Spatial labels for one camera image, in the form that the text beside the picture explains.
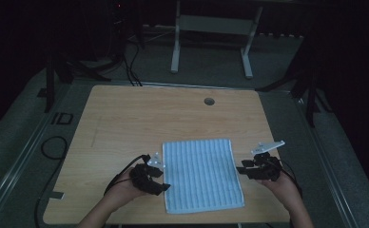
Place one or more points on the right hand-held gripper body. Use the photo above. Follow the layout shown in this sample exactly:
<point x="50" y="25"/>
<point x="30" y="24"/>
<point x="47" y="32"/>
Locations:
<point x="266" y="169"/>

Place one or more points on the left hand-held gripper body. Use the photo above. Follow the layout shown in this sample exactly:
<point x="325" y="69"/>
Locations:
<point x="144" y="177"/>

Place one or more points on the blue striped towel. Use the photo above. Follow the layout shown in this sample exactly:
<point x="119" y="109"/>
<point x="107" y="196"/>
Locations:
<point x="203" y="175"/>

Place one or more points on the person's left hand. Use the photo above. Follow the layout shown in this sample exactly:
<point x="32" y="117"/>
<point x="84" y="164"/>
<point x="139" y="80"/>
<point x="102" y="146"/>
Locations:
<point x="125" y="190"/>

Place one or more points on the person's right hand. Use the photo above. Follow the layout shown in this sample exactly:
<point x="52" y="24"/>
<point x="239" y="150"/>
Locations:
<point x="282" y="188"/>

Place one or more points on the black metal stand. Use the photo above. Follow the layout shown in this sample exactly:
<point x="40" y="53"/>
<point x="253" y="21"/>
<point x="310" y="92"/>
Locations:
<point x="311" y="95"/>
<point x="51" y="85"/>

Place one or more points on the dark equipment rack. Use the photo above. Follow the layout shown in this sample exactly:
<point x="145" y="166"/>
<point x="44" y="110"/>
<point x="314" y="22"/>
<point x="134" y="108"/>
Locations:
<point x="122" y="28"/>

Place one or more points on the metal floor rail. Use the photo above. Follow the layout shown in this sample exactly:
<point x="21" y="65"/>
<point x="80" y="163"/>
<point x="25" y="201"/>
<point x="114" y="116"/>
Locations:
<point x="328" y="164"/>
<point x="17" y="164"/>

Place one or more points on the white metal table frame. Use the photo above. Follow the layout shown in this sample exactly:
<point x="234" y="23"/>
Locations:
<point x="212" y="25"/>

